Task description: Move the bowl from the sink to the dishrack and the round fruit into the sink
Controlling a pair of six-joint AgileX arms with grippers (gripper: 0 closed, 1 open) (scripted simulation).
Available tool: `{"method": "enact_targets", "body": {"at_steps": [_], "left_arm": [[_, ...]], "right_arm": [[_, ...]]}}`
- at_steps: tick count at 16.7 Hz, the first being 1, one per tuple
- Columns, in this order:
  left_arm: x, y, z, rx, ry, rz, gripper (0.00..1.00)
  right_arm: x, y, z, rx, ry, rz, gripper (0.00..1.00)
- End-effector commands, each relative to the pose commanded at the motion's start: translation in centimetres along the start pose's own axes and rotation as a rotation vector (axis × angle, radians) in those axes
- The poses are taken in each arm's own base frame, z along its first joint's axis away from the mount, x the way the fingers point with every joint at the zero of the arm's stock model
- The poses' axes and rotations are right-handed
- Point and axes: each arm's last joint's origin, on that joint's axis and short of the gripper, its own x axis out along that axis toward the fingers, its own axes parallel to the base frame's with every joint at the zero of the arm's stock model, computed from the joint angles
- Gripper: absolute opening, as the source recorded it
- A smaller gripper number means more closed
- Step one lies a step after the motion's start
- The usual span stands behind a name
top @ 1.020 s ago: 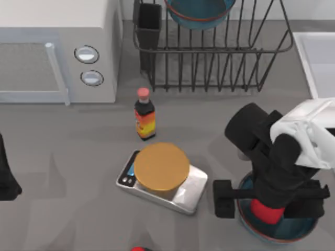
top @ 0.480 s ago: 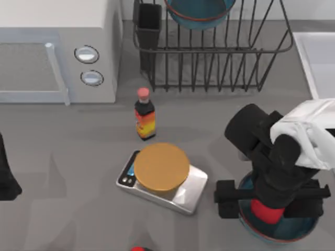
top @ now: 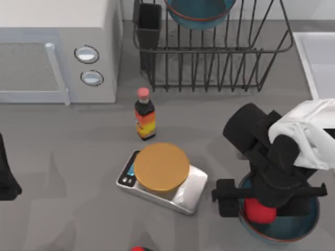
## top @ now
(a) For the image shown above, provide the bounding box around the blue bowl with red rim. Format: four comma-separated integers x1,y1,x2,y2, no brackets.
164,0,237,30
237,172,321,245

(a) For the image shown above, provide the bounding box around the red apple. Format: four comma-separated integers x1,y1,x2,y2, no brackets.
244,197,278,225

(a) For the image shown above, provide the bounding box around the silver kitchen scale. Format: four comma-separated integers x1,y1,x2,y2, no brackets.
116,149,209,216

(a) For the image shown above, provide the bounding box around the round orange scale plate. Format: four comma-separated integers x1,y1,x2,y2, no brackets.
133,142,190,193

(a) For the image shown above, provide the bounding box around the dark bottle with red cap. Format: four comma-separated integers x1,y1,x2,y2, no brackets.
133,87,157,142

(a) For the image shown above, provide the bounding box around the white sink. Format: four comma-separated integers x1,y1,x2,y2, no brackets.
292,31,335,101

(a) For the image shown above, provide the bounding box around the round silver microwave knob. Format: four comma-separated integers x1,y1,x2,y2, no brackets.
80,70,105,87
74,44,100,64

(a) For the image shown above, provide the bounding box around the black cutlery holder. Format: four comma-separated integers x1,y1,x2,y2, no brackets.
133,2,163,50

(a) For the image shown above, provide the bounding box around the pale microwave oven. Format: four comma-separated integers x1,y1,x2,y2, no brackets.
0,26,123,106

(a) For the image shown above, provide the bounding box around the glass microwave door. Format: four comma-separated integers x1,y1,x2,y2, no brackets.
0,31,71,107

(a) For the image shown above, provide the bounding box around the black wire dish rack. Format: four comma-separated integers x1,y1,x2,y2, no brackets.
132,0,294,93

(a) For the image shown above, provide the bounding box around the pale microwave door handle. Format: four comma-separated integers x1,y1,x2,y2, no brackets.
44,42,71,107

